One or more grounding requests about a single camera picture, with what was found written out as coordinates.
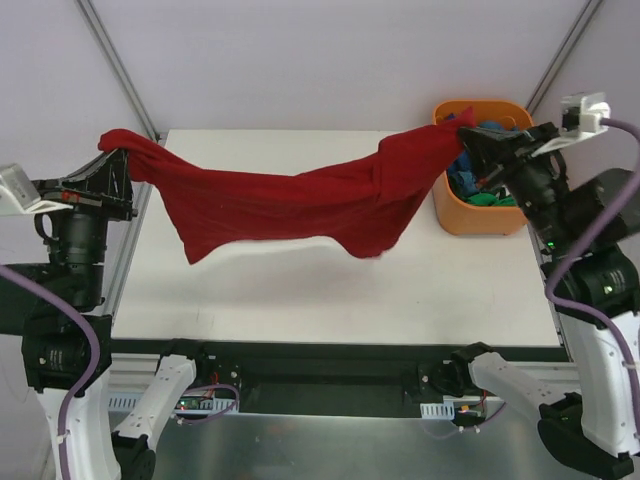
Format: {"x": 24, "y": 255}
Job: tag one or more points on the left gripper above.
{"x": 87, "y": 200}

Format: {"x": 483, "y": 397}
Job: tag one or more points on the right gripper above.
{"x": 513, "y": 156}

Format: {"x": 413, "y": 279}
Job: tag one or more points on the red t-shirt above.
{"x": 365, "y": 205}

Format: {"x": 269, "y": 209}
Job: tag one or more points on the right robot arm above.
{"x": 593, "y": 286}

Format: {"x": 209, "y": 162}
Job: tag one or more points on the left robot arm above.
{"x": 66, "y": 345}

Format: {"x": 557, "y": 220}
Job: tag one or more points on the blue t-shirt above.
{"x": 462, "y": 179}

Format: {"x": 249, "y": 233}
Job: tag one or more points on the orange plastic basket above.
{"x": 456, "y": 216}

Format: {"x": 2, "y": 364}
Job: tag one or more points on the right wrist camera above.
{"x": 582, "y": 115}

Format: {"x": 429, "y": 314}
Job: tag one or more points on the right aluminium corner post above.
{"x": 577, "y": 30}

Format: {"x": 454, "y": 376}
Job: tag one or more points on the aluminium corner post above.
{"x": 95, "y": 24}
{"x": 577, "y": 30}

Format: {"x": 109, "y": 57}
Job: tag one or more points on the left aluminium corner post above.
{"x": 95, "y": 24}

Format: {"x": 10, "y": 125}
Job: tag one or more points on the aluminium frame rail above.
{"x": 134, "y": 373}

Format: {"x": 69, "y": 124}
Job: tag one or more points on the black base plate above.
{"x": 326, "y": 400}

